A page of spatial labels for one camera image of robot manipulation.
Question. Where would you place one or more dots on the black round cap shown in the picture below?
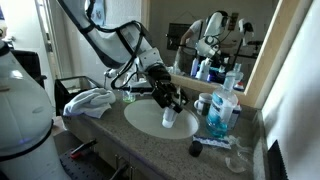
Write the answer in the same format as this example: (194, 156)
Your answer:
(196, 149)

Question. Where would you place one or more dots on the white folded towel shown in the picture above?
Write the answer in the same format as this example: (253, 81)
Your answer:
(90, 102)

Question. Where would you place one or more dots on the white sink basin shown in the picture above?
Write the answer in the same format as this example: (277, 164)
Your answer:
(156, 121)

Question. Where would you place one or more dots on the white sunscreen tube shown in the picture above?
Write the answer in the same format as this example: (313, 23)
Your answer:
(169, 118)

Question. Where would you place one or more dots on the large white robot base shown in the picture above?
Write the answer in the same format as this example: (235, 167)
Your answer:
(25, 113)

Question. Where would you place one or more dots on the black comb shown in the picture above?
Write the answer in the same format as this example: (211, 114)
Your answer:
(277, 163)

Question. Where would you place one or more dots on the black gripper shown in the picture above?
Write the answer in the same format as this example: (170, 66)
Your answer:
(163, 88)

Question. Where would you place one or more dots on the blue mouthwash bottle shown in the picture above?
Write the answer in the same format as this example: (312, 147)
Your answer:
(221, 111)

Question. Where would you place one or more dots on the white bottle with blue label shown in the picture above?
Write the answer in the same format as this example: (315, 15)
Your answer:
(235, 117)

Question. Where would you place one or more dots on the clear plastic wrapper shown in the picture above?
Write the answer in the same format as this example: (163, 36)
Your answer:
(237, 156)

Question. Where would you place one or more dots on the black box with mirrored lid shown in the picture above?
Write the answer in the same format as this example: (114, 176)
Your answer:
(71, 87)

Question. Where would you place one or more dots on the black perforated board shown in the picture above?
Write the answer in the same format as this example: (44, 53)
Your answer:
(85, 168)

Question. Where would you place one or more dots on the wood framed mirror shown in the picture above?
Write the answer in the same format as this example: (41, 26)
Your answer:
(253, 50)

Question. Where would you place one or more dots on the white mug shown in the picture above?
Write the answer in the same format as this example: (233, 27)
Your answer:
(203, 104)

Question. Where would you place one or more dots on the black office chair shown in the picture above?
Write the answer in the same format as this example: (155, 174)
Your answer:
(28, 65)

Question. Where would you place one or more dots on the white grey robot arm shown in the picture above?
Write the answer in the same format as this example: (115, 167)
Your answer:
(110, 36)

